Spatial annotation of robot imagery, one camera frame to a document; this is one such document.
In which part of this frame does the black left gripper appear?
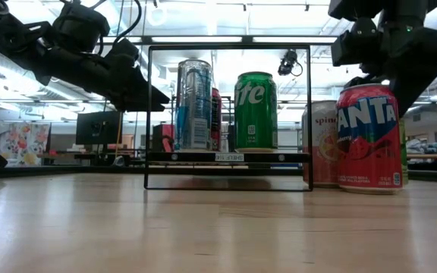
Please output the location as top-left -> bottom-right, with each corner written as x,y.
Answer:
36,37 -> 171,112

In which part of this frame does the black aluminium table frame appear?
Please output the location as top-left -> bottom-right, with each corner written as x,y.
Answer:
0,162 -> 437,183

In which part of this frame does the red cola can black script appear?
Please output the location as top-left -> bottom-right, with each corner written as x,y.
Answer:
210,86 -> 223,152

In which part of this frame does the black hanging camera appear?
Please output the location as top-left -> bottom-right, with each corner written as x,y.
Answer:
277,49 -> 303,77

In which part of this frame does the white hanging ring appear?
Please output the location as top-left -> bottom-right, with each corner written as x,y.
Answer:
146,5 -> 168,27

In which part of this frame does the black wire frame wooden shelf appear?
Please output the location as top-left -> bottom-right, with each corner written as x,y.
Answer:
143,44 -> 314,193

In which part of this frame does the cluttered wooden workbench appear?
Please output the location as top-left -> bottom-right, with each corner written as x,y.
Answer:
406,138 -> 437,171

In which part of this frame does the white pink Spindrift can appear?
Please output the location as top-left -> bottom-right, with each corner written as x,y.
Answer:
301,100 -> 339,189

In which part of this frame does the blue silver Red Bull can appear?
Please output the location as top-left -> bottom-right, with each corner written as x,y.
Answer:
174,58 -> 214,152

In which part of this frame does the floral patterned cloth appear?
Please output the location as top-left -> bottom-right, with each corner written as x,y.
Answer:
0,121 -> 52,167

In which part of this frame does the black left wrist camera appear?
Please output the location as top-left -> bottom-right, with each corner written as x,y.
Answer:
52,2 -> 112,54

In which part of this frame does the black overhead gantry bar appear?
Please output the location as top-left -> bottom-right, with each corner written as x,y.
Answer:
100,34 -> 339,46

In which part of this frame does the red black machine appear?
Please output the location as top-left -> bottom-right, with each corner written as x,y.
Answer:
152,124 -> 176,153

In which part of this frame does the green Sprite can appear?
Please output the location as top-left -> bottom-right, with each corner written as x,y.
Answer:
234,71 -> 279,153

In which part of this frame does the white shelf label sticker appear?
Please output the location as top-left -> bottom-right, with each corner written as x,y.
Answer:
214,152 -> 245,163

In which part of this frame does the black computer monitor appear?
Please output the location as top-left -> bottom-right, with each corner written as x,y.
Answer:
75,110 -> 124,146

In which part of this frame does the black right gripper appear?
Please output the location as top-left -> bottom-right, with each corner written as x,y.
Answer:
345,26 -> 437,117

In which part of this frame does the red strawberry Fanta can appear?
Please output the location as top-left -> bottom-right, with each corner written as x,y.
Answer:
335,83 -> 404,196

